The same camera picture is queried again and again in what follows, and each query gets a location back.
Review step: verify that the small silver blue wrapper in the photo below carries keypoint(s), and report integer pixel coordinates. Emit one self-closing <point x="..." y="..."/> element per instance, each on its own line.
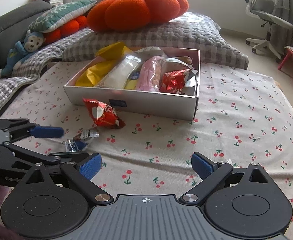
<point x="81" y="141"/>

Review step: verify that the grey checked quilted cushion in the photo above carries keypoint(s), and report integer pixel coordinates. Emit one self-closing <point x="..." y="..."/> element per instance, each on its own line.
<point x="190" y="31"/>

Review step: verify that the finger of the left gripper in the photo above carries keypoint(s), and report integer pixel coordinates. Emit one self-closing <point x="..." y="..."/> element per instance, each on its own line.
<point x="12" y="130"/>
<point x="25" y="157"/>

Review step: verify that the grey checked sofa cover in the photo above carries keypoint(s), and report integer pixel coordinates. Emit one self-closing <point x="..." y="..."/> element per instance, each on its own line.
<point x="31" y="69"/>

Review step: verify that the grey office chair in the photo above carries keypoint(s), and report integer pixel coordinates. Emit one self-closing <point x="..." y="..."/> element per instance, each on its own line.
<point x="263" y="9"/>

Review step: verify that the brown bread snack packet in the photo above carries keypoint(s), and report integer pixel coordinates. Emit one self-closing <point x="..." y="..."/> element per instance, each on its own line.
<point x="185" y="59"/>

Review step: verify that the small orange pumpkin cushion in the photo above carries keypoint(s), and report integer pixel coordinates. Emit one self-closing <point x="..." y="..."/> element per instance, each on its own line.
<point x="66" y="30"/>

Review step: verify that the large yellow snack bag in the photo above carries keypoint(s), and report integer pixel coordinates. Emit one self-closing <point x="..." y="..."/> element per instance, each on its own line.
<point x="95" y="73"/>

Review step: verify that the cherry print cloth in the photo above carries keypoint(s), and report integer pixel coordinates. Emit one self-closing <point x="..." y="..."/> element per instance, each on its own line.
<point x="242" y="117"/>

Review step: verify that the dark grey sofa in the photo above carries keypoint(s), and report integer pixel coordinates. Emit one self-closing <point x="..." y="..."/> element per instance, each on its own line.
<point x="14" y="25"/>

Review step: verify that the blue monkey plush toy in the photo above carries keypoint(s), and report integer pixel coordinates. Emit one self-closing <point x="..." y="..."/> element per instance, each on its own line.
<point x="21" y="52"/>

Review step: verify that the white text snack packet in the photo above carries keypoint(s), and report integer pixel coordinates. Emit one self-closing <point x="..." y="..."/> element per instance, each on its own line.
<point x="172" y="64"/>

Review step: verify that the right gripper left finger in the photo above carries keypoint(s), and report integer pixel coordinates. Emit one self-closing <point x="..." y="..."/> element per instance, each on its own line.
<point x="79" y="177"/>

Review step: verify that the orange pumpkin plush cushion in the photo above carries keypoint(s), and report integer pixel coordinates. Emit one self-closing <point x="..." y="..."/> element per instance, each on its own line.
<point x="129" y="15"/>

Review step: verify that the pink snack packet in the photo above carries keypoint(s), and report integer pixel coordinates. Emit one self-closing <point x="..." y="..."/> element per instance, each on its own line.
<point x="150" y="75"/>

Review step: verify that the green snowflake pillow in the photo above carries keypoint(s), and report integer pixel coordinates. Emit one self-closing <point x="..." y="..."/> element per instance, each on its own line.
<point x="59" y="15"/>

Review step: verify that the clear white rice cracker packet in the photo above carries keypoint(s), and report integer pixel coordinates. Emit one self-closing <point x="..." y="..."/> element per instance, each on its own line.
<point x="117" y="77"/>

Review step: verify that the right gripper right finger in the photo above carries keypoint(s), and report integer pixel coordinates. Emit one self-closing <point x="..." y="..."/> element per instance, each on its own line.
<point x="213" y="177"/>

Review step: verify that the yellow blue snack packet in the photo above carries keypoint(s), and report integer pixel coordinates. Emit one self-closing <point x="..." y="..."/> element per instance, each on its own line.
<point x="132" y="80"/>

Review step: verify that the red snack packet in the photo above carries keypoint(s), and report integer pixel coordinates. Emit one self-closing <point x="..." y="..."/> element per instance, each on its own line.
<point x="174" y="82"/>
<point x="103" y="115"/>

